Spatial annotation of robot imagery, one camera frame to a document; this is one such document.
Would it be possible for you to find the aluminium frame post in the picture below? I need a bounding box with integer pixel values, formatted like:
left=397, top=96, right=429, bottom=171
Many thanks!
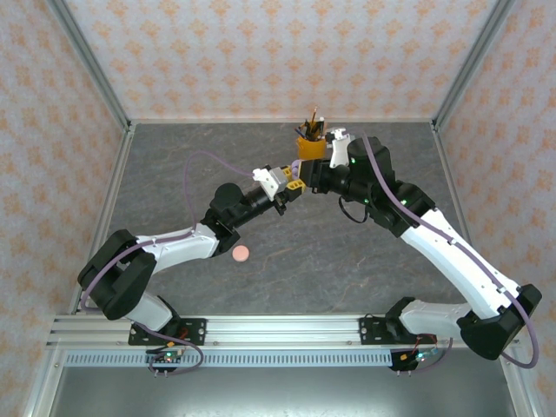
left=432, top=0, right=519, bottom=131
left=45, top=0, right=134, bottom=131

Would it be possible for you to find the yellow pen cup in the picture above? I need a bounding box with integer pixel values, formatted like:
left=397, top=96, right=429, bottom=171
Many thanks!
left=295, top=134, right=328, bottom=162

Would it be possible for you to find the red black left arm wire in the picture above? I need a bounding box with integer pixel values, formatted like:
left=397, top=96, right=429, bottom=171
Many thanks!
left=145, top=326, right=192, bottom=355

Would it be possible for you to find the red black arm wire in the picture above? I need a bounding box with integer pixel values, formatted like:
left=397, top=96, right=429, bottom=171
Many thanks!
left=401, top=332, right=438, bottom=362
left=145, top=326, right=192, bottom=355

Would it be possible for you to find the short aluminium frame leg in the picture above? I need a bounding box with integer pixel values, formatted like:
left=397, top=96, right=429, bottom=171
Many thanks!
left=497, top=347, right=539, bottom=417
left=21, top=347, right=66, bottom=417

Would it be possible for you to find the grey sheet metal panel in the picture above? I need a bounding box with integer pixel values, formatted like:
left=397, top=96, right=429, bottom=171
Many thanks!
left=50, top=367, right=512, bottom=417

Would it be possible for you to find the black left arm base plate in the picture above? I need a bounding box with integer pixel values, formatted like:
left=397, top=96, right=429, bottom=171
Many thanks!
left=128, top=317, right=209, bottom=347

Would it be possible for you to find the wide aluminium mounting rail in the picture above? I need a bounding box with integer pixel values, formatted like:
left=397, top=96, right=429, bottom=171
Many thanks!
left=45, top=315, right=521, bottom=349

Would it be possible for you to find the long aluminium side rail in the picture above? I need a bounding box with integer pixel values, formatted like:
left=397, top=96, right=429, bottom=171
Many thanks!
left=430, top=122, right=497, bottom=314
left=67, top=123, right=136, bottom=316

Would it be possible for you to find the red black right arm wire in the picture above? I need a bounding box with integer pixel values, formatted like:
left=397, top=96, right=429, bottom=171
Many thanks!
left=401, top=332, right=438, bottom=362

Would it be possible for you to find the grey slotted cable duct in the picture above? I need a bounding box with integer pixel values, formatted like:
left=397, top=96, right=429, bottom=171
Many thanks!
left=64, top=350, right=435, bottom=369

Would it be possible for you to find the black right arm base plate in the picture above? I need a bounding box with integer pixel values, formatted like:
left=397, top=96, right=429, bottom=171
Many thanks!
left=358, top=316, right=436, bottom=347

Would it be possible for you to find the black right gripper cable loop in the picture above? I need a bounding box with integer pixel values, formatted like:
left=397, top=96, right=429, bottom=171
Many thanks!
left=338, top=195, right=370, bottom=225

